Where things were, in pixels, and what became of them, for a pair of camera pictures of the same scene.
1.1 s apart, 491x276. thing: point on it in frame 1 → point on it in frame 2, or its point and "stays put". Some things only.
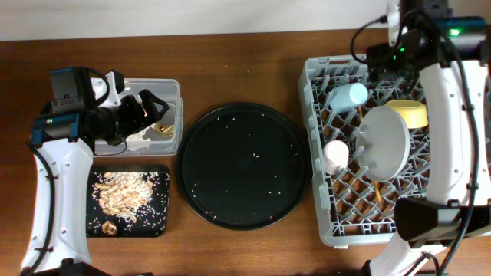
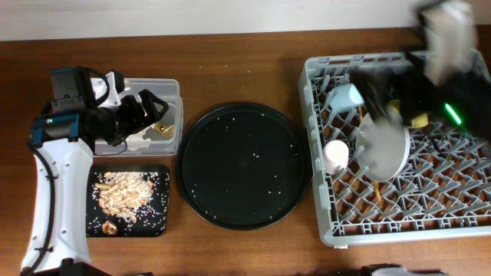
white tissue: (139, 136) stays put
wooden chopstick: (376, 183) stays put
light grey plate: (382, 142) stays put
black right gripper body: (383, 71) → (383, 92)
